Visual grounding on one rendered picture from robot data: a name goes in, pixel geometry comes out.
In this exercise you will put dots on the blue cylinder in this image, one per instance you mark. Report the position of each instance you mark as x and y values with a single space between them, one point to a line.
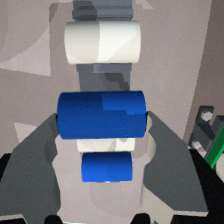
106 166
101 115

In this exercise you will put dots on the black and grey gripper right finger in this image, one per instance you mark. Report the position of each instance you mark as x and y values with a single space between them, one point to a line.
179 186

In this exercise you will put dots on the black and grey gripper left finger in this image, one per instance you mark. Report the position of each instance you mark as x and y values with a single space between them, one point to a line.
29 189

